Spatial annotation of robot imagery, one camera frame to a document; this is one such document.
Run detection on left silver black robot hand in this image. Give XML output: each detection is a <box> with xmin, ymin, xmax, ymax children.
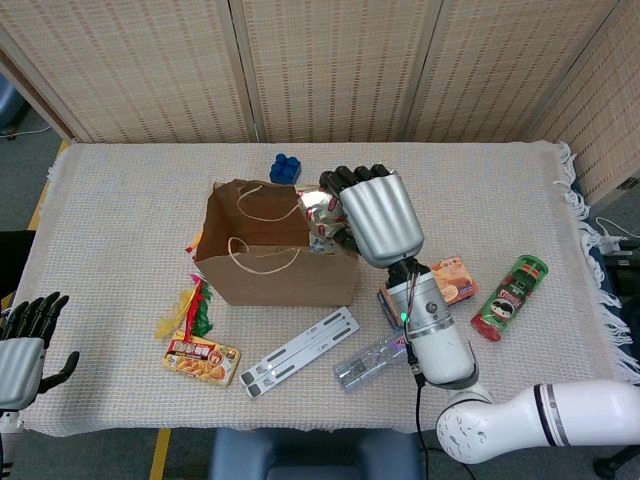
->
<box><xmin>0</xmin><ymin>292</ymin><xmax>81</xmax><ymax>409</ymax></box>

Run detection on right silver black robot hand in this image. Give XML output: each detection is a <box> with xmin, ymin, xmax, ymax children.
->
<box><xmin>319</xmin><ymin>163</ymin><xmax>426</xmax><ymax>269</ymax></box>

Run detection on shiny brown foil packet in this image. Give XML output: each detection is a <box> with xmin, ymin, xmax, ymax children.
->
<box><xmin>297</xmin><ymin>187</ymin><xmax>352</xmax><ymax>251</ymax></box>

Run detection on blue-orange cookie box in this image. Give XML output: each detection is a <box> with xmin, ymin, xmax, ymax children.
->
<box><xmin>377</xmin><ymin>254</ymin><xmax>480</xmax><ymax>329</ymax></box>

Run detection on clear plastic bottle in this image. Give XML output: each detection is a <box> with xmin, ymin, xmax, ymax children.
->
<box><xmin>333</xmin><ymin>333</ymin><xmax>412</xmax><ymax>394</ymax></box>

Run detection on green chips can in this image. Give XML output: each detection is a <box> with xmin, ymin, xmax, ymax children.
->
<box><xmin>469</xmin><ymin>254</ymin><xmax>550</xmax><ymax>344</ymax></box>

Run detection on brown paper shopping bag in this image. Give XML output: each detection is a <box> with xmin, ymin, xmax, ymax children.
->
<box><xmin>193</xmin><ymin>180</ymin><xmax>361</xmax><ymax>307</ymax></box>

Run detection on yellow curry box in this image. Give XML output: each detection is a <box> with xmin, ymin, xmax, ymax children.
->
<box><xmin>163</xmin><ymin>335</ymin><xmax>242</xmax><ymax>387</ymax></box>

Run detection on blue toy brick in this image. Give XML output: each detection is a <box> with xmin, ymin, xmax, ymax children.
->
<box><xmin>269</xmin><ymin>152</ymin><xmax>303</xmax><ymax>185</ymax></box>

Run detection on grey folding laptop stand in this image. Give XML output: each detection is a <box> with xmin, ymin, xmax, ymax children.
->
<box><xmin>238</xmin><ymin>305</ymin><xmax>361</xmax><ymax>400</ymax></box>

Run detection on woven folding screen panel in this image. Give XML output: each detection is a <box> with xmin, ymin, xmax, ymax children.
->
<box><xmin>404</xmin><ymin>0</ymin><xmax>624</xmax><ymax>144</ymax></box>
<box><xmin>524</xmin><ymin>0</ymin><xmax>640</xmax><ymax>206</ymax></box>
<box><xmin>0</xmin><ymin>0</ymin><xmax>254</xmax><ymax>145</ymax></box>
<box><xmin>229</xmin><ymin>0</ymin><xmax>444</xmax><ymax>144</ymax></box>

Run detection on colourful feather toy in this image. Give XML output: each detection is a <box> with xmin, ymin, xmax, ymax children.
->
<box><xmin>153</xmin><ymin>273</ymin><xmax>215</xmax><ymax>341</ymax></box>

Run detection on yellow rubber chicken toy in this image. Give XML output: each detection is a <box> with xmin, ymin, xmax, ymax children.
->
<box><xmin>182</xmin><ymin>229</ymin><xmax>204</xmax><ymax>257</ymax></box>

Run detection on beige woven tablecloth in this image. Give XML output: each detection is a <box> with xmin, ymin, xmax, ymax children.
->
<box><xmin>19</xmin><ymin>140</ymin><xmax>634</xmax><ymax>435</ymax></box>

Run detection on blue padded seat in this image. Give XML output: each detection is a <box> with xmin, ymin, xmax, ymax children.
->
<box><xmin>208</xmin><ymin>427</ymin><xmax>421</xmax><ymax>480</ymax></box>

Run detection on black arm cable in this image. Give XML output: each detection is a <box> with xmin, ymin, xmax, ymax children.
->
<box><xmin>412</xmin><ymin>372</ymin><xmax>454</xmax><ymax>480</ymax></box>

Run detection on white power cable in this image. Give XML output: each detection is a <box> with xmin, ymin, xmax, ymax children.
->
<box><xmin>593</xmin><ymin>216</ymin><xmax>640</xmax><ymax>242</ymax></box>

